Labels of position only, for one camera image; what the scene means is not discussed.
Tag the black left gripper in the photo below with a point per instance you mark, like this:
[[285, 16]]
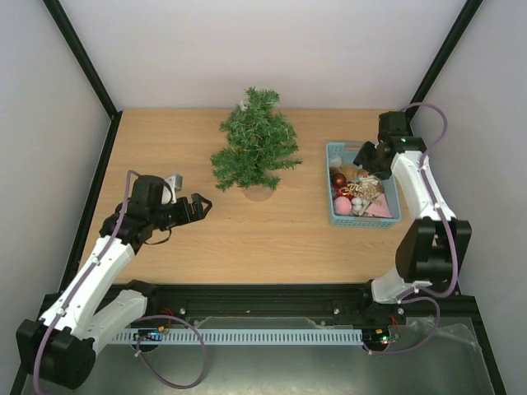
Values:
[[198, 214]]

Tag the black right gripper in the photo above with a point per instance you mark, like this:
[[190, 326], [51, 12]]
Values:
[[368, 155]]

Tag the light blue plastic basket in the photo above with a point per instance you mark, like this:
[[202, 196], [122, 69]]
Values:
[[338, 153]]

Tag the small green christmas tree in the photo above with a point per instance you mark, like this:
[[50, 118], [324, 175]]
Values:
[[259, 142]]

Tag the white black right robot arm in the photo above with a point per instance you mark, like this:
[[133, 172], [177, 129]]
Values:
[[429, 257]]

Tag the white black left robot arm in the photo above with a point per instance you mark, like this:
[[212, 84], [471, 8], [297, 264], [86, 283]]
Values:
[[62, 345]]

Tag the wooden tree base disc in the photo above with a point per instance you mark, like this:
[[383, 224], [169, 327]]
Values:
[[258, 193]]

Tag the gold glitter merry ornament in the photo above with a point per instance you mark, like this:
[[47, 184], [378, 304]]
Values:
[[368, 192]]

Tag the red bauble ornament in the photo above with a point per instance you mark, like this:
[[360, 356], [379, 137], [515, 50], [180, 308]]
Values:
[[339, 180]]

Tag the white pompom ornament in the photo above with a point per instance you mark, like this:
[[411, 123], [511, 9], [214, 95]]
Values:
[[359, 206]]

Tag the pink heart ornament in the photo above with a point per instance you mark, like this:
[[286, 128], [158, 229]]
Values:
[[379, 208]]

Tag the pink pompom ornament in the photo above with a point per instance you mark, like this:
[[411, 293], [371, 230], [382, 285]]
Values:
[[342, 206]]

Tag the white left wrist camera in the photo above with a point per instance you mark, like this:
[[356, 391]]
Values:
[[172, 185]]

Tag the light blue cable duct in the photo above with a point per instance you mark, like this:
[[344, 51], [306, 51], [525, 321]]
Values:
[[235, 337]]

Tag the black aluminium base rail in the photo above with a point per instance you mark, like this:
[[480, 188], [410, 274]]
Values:
[[340, 304]]

